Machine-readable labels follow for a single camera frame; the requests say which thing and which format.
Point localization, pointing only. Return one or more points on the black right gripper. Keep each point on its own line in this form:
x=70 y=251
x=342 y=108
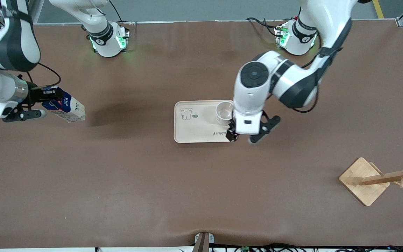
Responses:
x=33 y=96

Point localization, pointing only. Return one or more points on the blue milk carton green cap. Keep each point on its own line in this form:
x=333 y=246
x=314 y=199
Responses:
x=72 y=110

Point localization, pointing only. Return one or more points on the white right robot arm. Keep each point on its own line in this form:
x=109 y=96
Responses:
x=9 y=45

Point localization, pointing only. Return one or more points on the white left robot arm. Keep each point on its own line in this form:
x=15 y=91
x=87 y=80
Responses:
x=257 y=94

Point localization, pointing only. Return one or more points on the white rabbit print tray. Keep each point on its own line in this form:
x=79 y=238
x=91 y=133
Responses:
x=194 y=129

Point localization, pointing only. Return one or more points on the brown table cover sheet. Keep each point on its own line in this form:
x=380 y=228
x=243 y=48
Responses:
x=117 y=175

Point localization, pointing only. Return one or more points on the wooden mug rack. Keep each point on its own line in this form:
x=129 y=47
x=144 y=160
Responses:
x=362 y=182

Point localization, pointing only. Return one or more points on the grey camera post clamp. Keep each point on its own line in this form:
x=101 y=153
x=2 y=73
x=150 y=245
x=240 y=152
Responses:
x=203 y=243

